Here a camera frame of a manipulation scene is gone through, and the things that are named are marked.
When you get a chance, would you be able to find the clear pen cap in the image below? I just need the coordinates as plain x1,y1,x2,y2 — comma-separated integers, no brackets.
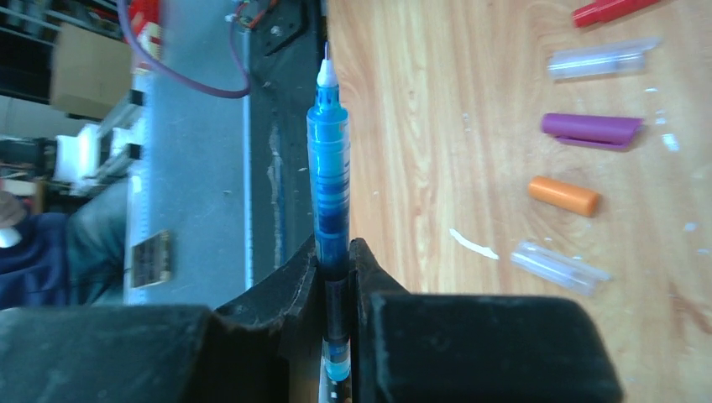
547,37,662,81
510,242,611,296

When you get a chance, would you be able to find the red pen cap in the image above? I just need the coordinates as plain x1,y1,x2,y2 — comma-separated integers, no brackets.
572,0,660,28

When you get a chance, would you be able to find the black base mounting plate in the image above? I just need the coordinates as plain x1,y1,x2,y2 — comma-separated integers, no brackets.
249,1,324,284

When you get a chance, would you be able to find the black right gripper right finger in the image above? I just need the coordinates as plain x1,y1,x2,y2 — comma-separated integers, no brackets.
349,238,625,402

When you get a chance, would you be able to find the purple pen cap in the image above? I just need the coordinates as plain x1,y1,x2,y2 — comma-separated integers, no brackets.
540,113,644,151

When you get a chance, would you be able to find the slotted grey cable duct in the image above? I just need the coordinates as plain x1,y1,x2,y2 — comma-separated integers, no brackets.
123,73,154,306

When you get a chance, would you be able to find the cardboard box background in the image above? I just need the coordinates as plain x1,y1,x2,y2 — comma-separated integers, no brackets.
50,23,132,120

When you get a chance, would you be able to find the person in blue top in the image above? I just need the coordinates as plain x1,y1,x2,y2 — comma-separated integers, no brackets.
1,181,128,309

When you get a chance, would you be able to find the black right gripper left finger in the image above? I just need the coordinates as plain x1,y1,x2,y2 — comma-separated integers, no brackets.
1,238,318,402

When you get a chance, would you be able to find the orange pen cap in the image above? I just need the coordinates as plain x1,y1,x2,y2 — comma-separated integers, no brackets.
527,176,600,217

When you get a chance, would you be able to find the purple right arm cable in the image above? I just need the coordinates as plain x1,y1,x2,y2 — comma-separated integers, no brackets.
115,0,253,100

